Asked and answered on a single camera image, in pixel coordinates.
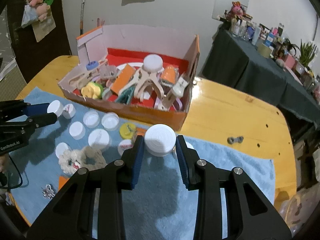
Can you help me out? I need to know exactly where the white bottle cap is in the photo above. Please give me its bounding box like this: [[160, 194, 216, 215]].
[[47, 100, 64, 117]]

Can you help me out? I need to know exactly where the large white jar lid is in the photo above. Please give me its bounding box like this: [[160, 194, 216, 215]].
[[144, 124, 176, 157]]

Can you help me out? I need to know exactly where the white cap red logo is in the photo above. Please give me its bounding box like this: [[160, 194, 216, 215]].
[[117, 139, 133, 156]]

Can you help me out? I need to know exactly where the yellow bottle cap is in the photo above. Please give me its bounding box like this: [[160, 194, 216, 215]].
[[119, 122, 136, 139]]

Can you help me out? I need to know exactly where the white cap with red print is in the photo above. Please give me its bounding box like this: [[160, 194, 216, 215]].
[[62, 103, 76, 120]]

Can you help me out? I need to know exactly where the small white flat cap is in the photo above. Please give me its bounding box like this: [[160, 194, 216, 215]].
[[55, 142, 71, 158]]

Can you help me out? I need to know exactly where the large white printed lid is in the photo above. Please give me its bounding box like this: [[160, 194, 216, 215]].
[[88, 128, 111, 151]]

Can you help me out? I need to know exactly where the upturned white cap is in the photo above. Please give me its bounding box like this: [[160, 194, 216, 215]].
[[83, 110, 100, 128], [101, 112, 120, 131]]

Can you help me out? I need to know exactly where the plain white cap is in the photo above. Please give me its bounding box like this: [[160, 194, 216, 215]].
[[69, 121, 86, 140]]

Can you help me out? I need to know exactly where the light blue towel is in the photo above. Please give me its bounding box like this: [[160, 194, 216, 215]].
[[9, 103, 276, 239]]

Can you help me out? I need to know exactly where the yellow flower toy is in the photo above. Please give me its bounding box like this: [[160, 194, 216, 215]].
[[81, 82, 104, 99]]

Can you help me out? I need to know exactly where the silver metal clip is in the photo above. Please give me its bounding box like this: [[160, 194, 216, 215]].
[[42, 184, 55, 199]]

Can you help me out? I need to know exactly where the blue numbered cap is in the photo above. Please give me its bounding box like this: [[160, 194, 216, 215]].
[[86, 61, 99, 71]]

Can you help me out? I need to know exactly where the large wooden clothespin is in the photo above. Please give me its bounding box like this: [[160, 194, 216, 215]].
[[133, 68, 164, 101]]

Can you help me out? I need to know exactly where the orange thread spool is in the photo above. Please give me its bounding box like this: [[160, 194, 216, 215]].
[[159, 65, 179, 87]]

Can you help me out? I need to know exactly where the white round lid in box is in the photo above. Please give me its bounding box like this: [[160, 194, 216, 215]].
[[142, 54, 163, 73]]

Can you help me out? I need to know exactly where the pink plush toy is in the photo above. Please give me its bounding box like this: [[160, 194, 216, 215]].
[[28, 0, 50, 22]]

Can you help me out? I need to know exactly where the dark green tablecloth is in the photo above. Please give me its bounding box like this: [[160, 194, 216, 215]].
[[202, 29, 319, 127]]

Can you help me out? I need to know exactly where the orange cardboard box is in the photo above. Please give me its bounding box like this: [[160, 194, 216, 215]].
[[58, 25, 200, 131]]

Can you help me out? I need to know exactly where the pink bunny plush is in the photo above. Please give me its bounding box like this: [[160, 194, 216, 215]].
[[229, 1, 244, 18]]

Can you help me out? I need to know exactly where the potted green plant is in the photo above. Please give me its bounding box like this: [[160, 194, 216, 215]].
[[299, 40, 317, 67]]

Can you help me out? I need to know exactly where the cream knitted rope toy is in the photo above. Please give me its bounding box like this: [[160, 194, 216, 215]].
[[59, 146, 107, 176]]

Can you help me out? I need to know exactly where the orange handled broom stick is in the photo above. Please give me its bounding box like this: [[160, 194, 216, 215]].
[[80, 0, 85, 35]]

